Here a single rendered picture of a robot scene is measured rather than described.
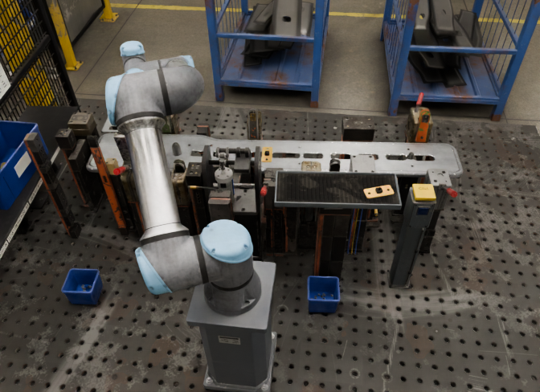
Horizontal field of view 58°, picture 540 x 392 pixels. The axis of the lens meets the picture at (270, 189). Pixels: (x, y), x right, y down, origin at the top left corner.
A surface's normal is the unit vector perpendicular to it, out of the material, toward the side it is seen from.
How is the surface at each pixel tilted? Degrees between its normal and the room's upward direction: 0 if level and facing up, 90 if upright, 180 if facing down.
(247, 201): 0
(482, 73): 0
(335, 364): 0
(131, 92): 36
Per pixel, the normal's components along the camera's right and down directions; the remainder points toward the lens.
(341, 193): -0.02, -0.71
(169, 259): 0.15, -0.18
